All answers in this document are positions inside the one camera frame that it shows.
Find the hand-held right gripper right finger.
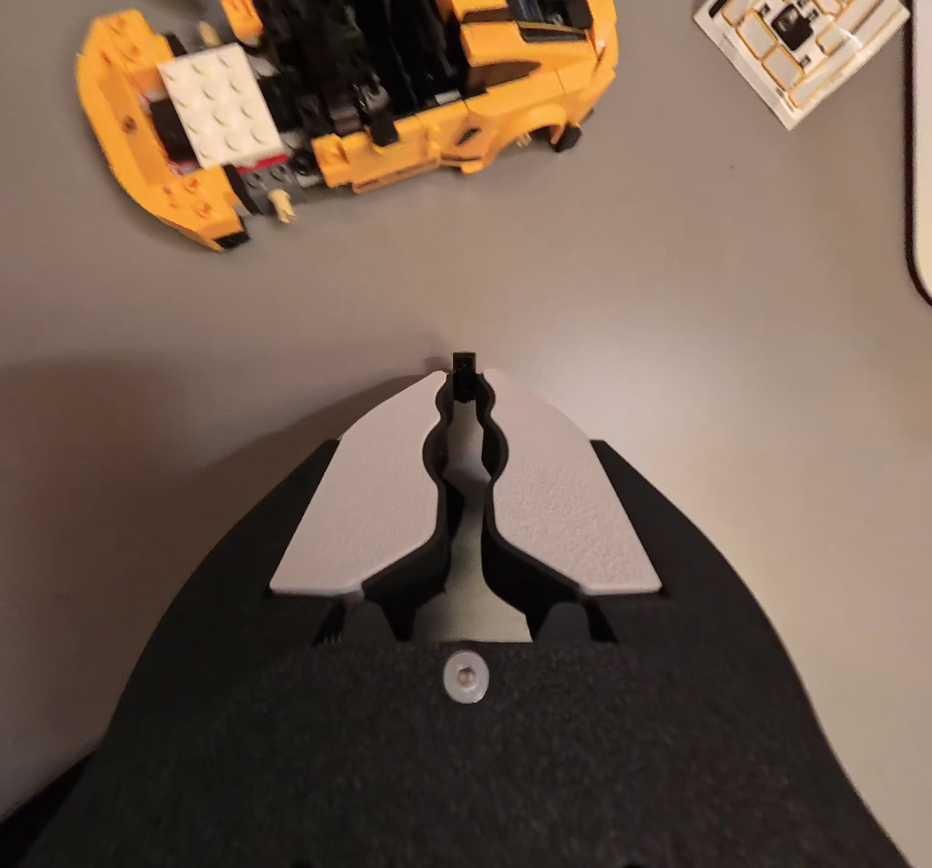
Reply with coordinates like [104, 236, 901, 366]
[479, 369, 664, 598]

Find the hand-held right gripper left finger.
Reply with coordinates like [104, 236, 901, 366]
[268, 370, 449, 600]

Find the orange lego car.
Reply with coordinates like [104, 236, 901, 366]
[75, 0, 620, 251]

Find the white rounded base board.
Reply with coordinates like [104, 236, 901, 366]
[903, 0, 932, 304]

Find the white sticker sheet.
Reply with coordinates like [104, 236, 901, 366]
[693, 0, 911, 132]

